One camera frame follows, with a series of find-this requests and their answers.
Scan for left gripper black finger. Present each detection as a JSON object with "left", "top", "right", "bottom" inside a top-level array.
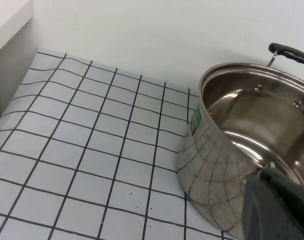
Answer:
[{"left": 243, "top": 166, "right": 304, "bottom": 240}]

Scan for stainless steel pot black handles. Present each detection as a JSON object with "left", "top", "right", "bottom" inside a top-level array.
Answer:
[{"left": 176, "top": 42, "right": 304, "bottom": 240}]

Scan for white grid-pattern tablecloth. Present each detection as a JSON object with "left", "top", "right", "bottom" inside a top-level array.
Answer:
[{"left": 0, "top": 47, "right": 245, "bottom": 240}]

